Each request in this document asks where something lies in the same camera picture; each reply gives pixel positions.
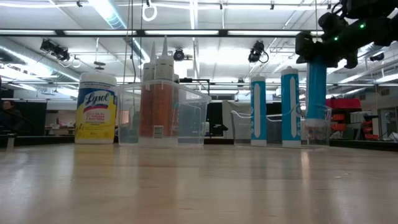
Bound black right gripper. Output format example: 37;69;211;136
295;26;359;69

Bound blue white silicone tube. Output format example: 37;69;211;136
249;76;267;147
303;58;331;146
280;65;302;148

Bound orange white sealant tube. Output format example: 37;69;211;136
154;35;175;140
141;42;157;139

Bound Lysol wipes canister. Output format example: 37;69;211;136
74;72;118;145

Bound red storage bins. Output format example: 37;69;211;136
325;98;362;110

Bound orange storage bin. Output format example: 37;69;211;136
331;113;346;131

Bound clear plastic bin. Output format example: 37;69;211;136
117;79;212;147
231;101;333;147

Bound small clear plastic container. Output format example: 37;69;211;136
221;100;251;140

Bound black ceiling device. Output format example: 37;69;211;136
39;38;72;62

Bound person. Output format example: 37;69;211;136
0;100;25;134

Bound black overhead camera with cable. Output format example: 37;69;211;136
248;39;270;64

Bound black table edge rail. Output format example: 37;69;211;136
329;139;398;152
0;134;76;147

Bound black rear frame bar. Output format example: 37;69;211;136
178;77;212;96

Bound round black overhead camera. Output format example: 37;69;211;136
172;47;187;62

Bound white ring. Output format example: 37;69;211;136
142;3;158;22

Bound overhead frame bar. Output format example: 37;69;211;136
0;29;398;39

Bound black hanging cable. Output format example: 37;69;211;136
123;0;138;84

